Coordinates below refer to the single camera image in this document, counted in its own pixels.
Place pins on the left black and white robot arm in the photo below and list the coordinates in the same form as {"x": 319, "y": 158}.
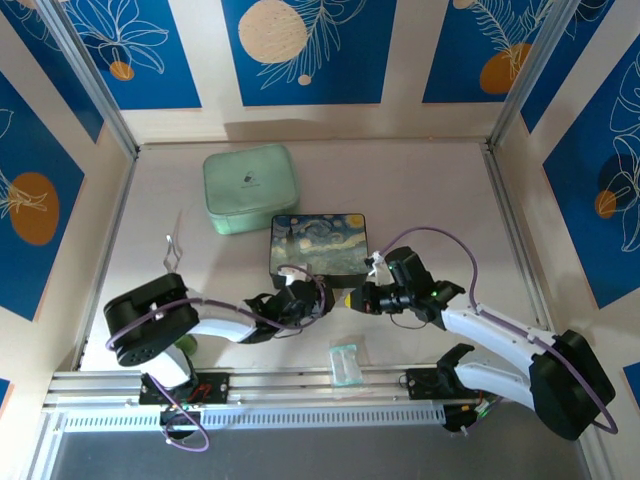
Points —
{"x": 145, "y": 315}

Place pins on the blue poster with orange circle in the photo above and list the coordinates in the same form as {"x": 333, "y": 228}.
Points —
{"x": 470, "y": 50}

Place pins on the right black and white robot arm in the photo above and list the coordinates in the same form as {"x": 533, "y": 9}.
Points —
{"x": 570, "y": 390}

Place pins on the blue poster with beige circle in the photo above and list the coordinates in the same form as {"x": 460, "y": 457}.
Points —
{"x": 310, "y": 55}

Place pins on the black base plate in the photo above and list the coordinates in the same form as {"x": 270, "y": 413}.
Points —
{"x": 422, "y": 384}
{"x": 212, "y": 387}

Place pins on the blue poster with white leaves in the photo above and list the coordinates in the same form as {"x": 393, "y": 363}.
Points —
{"x": 600, "y": 200}

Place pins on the aluminium table edge rail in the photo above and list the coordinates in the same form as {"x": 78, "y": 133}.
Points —
{"x": 107, "y": 250}
{"x": 515, "y": 240}

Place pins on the blue floral wall poster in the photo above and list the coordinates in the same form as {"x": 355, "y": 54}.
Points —
{"x": 145, "y": 50}

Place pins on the aluminium frame post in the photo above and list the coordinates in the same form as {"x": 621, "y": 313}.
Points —
{"x": 522, "y": 75}
{"x": 90, "y": 75}

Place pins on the starry night print box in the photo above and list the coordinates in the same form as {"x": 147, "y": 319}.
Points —
{"x": 317, "y": 247}

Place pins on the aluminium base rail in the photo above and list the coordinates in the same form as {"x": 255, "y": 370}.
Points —
{"x": 300, "y": 382}

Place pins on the clear plastic packet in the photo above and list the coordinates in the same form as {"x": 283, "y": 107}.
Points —
{"x": 345, "y": 365}

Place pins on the small green bottle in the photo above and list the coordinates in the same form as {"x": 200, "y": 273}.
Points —
{"x": 188, "y": 343}

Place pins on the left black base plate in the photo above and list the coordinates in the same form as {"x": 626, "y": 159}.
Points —
{"x": 212, "y": 387}

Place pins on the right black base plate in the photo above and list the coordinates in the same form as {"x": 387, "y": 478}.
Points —
{"x": 422, "y": 384}

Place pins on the mint green zip case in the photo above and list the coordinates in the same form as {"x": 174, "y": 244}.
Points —
{"x": 250, "y": 187}

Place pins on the blue poster with orange oval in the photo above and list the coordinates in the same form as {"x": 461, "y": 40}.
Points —
{"x": 30, "y": 210}

